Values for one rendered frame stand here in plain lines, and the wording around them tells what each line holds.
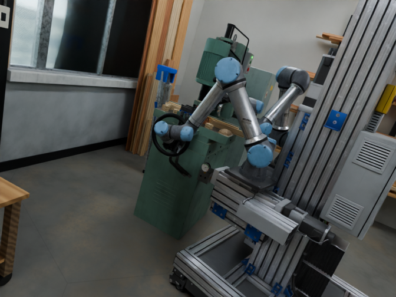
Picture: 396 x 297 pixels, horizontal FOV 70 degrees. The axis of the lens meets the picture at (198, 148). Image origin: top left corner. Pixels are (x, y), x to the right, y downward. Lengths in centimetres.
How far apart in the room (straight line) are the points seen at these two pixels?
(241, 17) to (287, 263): 362
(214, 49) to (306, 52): 249
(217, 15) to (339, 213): 374
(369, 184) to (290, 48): 313
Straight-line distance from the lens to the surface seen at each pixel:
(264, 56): 440
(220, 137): 190
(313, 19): 442
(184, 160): 203
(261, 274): 187
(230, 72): 131
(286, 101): 176
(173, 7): 386
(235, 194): 156
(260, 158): 133
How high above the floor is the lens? 131
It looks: 17 degrees down
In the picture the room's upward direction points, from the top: 18 degrees clockwise
